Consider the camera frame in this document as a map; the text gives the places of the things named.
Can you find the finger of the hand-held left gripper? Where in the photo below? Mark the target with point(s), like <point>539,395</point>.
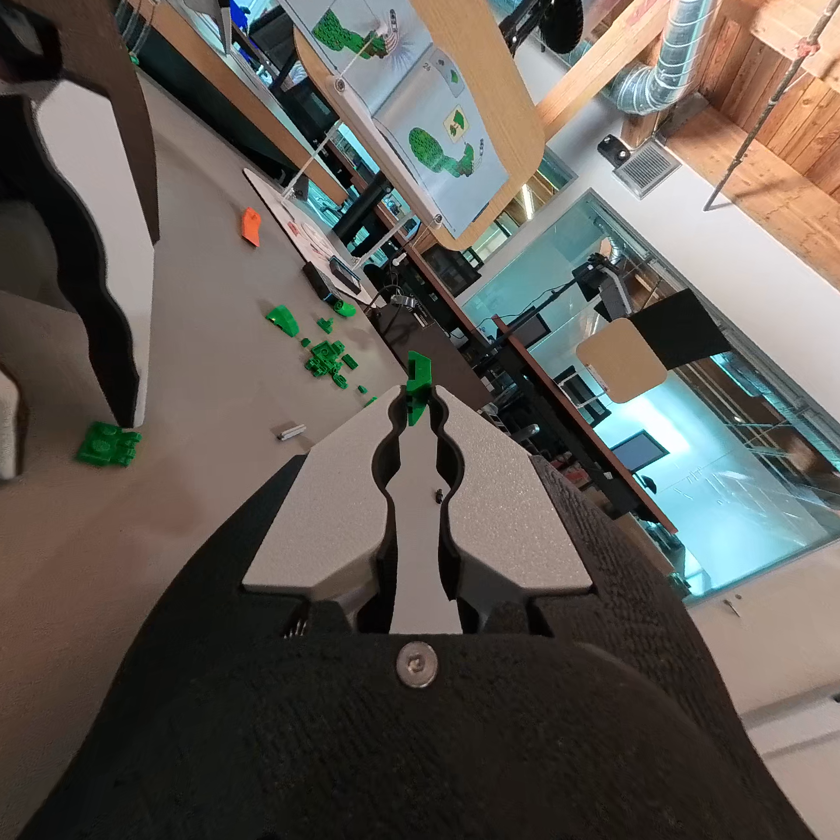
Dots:
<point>111,216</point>
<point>8,426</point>

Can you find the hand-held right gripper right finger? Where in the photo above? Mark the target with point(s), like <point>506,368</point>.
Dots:
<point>512,518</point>

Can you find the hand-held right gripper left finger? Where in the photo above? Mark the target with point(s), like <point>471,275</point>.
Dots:
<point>328,512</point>

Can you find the green jointed plate brick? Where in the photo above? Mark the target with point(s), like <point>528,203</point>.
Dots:
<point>105,446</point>

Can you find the green slope brick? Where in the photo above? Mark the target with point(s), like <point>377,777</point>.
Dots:
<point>418,384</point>

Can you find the grey desk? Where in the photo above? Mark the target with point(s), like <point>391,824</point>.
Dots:
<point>216,367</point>

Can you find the wooden edged desk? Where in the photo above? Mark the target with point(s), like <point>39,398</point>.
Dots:
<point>236,82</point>

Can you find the grey axle pin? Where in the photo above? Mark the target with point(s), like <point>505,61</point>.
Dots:
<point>291,432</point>

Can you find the orange brick separator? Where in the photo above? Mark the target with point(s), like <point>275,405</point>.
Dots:
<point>251,226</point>

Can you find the small dark screen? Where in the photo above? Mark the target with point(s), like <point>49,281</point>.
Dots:
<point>638,453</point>

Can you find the group of green toy bricks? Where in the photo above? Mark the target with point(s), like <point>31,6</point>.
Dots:
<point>325,358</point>

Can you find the black labelled panel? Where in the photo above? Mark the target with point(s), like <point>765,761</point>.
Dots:
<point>446,367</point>

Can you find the black computer monitor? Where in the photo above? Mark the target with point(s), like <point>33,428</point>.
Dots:
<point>527,329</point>

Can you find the clear acrylic book stand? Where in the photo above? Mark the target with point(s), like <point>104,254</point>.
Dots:
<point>302,216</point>

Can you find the glass office partition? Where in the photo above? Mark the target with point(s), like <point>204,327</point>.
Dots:
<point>722,472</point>

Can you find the black power pack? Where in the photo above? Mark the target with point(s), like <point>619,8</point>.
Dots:
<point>317,281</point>

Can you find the small black blue box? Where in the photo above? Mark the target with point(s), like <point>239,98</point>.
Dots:
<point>346,274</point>

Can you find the black studio light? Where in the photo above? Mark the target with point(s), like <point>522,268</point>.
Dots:
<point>604,282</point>

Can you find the black acoustic panel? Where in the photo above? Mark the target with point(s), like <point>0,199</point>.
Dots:
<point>689,328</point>

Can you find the beige door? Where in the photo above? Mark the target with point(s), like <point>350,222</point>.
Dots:
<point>787,656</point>

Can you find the open instruction booklet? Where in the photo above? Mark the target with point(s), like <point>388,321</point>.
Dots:
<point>420,131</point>

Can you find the instruction booklet on stand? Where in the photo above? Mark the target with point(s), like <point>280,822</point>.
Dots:
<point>505,98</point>

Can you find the metal ceiling rod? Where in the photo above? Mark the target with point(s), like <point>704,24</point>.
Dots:
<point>754,124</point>

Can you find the white wall vent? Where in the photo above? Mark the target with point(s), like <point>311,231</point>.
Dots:
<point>648,169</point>

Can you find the wooden post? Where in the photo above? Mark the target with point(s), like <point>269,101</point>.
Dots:
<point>590,72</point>

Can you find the silver ventilation duct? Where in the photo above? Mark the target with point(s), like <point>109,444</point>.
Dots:
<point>676,52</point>

